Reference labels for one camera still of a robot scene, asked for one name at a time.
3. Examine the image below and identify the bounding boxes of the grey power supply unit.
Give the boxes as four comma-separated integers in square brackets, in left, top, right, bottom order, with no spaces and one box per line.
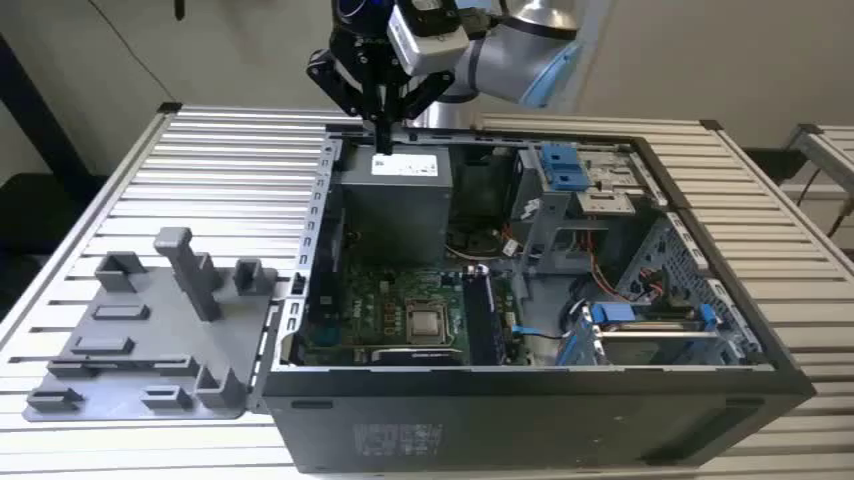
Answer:
[331,145,456,267]

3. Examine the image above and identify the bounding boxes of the hard disk in blue carrier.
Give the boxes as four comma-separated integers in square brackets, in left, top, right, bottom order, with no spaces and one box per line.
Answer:
[558,301,729,367]

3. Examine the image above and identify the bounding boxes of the blue drive bay latch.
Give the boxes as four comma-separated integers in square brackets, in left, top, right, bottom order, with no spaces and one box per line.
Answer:
[539,142,590,193]

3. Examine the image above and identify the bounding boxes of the metal slat side table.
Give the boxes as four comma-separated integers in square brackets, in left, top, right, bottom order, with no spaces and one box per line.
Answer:
[777,122,854,201]

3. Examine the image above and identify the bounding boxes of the grey metal drive cage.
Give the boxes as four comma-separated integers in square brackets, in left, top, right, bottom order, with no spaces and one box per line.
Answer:
[510,144,669,275]

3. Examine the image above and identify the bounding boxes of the silver CPU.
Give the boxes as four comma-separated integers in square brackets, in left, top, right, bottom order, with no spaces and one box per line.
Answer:
[407,308,447,344]

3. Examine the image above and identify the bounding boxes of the metal socket cover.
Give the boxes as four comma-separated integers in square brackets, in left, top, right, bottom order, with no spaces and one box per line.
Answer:
[400,299,451,346]

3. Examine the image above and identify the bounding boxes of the black frame post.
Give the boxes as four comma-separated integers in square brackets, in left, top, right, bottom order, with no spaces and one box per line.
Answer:
[0,32,92,179]

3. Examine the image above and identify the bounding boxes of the grey parts rack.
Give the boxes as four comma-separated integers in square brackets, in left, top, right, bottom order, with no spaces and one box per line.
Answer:
[23,226,280,423]

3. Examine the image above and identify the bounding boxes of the black RAM slot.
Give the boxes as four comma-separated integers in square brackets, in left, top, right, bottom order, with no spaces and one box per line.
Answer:
[464,272,490,365]

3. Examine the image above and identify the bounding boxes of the green motherboard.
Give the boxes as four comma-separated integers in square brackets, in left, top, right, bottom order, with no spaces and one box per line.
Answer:
[296,264,535,366]

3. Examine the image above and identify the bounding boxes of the thin black wall cable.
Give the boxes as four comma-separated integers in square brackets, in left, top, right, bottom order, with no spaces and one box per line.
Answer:
[86,0,180,106]

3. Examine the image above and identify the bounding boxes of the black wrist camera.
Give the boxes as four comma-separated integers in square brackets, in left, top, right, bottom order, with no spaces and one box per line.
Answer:
[407,0,463,25]

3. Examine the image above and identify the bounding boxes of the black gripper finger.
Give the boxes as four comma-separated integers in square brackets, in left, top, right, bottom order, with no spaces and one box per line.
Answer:
[306,47,388,155]
[384,72,456,155]

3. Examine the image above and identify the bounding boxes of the black cooler fan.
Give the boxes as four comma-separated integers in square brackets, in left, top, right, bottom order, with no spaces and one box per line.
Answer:
[444,223,510,260]

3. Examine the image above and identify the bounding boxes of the black PC case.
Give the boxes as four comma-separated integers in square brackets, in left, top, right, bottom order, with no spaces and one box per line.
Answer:
[250,121,819,475]

